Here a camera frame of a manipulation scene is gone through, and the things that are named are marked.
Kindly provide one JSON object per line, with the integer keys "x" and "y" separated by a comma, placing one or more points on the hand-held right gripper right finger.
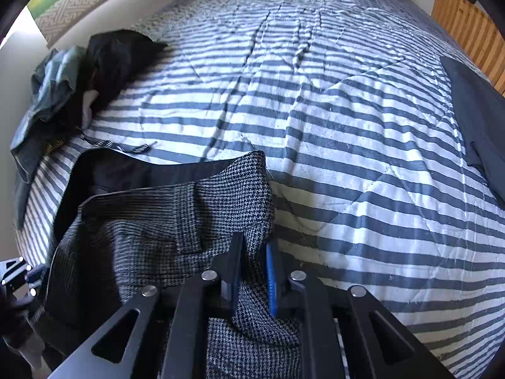
{"x": 272, "y": 280}

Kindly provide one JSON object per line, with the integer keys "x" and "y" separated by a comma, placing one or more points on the grey-blue garment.
{"x": 51, "y": 87}

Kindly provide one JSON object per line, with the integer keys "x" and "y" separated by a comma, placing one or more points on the dark grey folded cloth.
{"x": 473, "y": 106}

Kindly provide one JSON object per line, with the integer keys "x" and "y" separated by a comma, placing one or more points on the blue white striped blanket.
{"x": 315, "y": 126}

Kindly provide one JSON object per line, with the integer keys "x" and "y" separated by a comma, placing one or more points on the patterned wall hanging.
{"x": 71, "y": 12}

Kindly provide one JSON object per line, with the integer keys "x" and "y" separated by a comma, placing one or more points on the white cloth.
{"x": 88, "y": 106}

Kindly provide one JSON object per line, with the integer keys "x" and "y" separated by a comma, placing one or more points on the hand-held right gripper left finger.
{"x": 231, "y": 272}

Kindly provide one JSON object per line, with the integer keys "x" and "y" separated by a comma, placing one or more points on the grey houndstooth pants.
{"x": 158, "y": 225}

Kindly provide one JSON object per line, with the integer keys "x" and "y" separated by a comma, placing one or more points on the wooden slatted bed frame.
{"x": 465, "y": 27}

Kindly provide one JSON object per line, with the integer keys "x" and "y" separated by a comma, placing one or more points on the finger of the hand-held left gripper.
{"x": 21, "y": 272}

